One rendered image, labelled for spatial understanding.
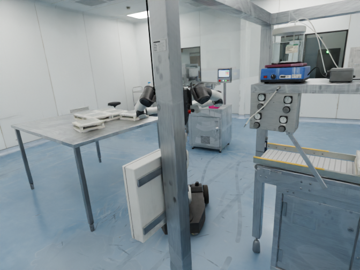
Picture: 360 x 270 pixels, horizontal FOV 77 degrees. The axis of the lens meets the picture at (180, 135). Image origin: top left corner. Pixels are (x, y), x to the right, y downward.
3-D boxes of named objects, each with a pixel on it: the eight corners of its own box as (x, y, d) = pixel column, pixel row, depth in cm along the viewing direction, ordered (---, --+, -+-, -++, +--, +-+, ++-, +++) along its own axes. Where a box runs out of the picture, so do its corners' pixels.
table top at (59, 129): (11, 127, 274) (10, 125, 273) (92, 111, 357) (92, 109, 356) (74, 148, 184) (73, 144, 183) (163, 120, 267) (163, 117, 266)
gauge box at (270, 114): (249, 128, 121) (250, 90, 115) (255, 124, 129) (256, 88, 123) (294, 133, 108) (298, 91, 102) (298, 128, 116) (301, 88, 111)
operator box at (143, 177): (131, 238, 75) (121, 165, 67) (164, 211, 88) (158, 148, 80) (144, 245, 71) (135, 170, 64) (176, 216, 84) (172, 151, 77)
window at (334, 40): (274, 86, 573) (277, 37, 540) (274, 86, 574) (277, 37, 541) (340, 85, 507) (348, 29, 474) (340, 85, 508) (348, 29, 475)
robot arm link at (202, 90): (214, 97, 188) (204, 94, 178) (207, 103, 193) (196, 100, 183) (209, 86, 192) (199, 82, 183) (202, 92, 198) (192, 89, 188)
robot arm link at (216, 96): (225, 90, 207) (211, 84, 191) (227, 104, 205) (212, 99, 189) (215, 94, 215) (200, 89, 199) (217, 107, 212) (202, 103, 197)
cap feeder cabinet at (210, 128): (188, 149, 411) (186, 107, 390) (201, 140, 458) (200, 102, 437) (222, 154, 381) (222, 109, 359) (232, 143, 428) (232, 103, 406)
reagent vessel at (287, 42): (266, 65, 114) (268, 24, 109) (274, 64, 126) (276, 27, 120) (300, 63, 105) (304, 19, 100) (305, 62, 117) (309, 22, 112)
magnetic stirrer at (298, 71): (258, 83, 115) (259, 65, 112) (270, 80, 131) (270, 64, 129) (302, 83, 103) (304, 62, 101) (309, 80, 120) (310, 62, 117)
